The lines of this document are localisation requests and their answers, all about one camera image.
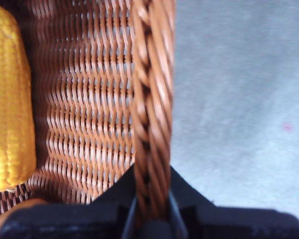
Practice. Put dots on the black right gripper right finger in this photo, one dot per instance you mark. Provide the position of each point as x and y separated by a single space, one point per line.
226 221

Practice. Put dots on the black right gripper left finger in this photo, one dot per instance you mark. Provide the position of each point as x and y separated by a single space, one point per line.
77 221

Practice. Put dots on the brown potato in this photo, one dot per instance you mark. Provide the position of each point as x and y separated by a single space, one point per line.
22 205

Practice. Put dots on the brown wicker basket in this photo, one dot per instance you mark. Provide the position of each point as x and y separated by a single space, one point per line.
89 99

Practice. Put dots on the yellow corn cob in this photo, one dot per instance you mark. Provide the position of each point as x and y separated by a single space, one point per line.
10 99

